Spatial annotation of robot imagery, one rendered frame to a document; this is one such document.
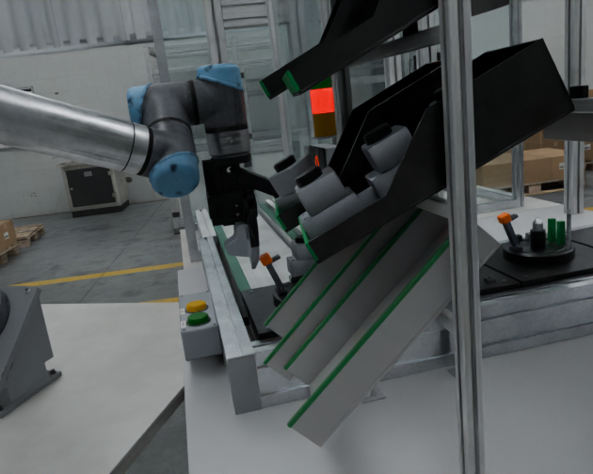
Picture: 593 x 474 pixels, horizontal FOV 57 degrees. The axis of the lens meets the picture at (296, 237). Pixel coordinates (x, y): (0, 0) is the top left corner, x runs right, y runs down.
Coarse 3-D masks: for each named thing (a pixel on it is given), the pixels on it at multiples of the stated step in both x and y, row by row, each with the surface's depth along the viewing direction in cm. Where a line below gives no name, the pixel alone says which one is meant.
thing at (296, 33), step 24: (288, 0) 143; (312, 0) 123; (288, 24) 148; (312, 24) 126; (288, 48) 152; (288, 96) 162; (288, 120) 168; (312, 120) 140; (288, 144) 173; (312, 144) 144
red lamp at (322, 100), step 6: (312, 90) 115; (318, 90) 114; (324, 90) 114; (330, 90) 115; (312, 96) 116; (318, 96) 114; (324, 96) 114; (330, 96) 115; (312, 102) 116; (318, 102) 115; (324, 102) 115; (330, 102) 115; (312, 108) 117; (318, 108) 115; (324, 108) 115; (330, 108) 115
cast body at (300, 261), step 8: (296, 240) 101; (296, 248) 100; (304, 248) 101; (296, 256) 101; (304, 256) 101; (312, 256) 101; (288, 264) 103; (296, 264) 101; (304, 264) 101; (312, 264) 102; (296, 272) 101; (304, 272) 102
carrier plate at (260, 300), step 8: (256, 288) 115; (264, 288) 114; (272, 288) 114; (248, 296) 110; (256, 296) 110; (264, 296) 109; (272, 296) 109; (248, 304) 106; (256, 304) 106; (264, 304) 105; (272, 304) 105; (248, 312) 103; (256, 312) 101; (264, 312) 101; (272, 312) 100; (256, 320) 98; (264, 320) 97; (256, 328) 94; (264, 328) 94; (264, 336) 92; (272, 336) 92
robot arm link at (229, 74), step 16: (224, 64) 90; (208, 80) 90; (224, 80) 90; (240, 80) 92; (208, 96) 90; (224, 96) 90; (240, 96) 92; (208, 112) 91; (224, 112) 91; (240, 112) 92; (208, 128) 93; (224, 128) 91; (240, 128) 93
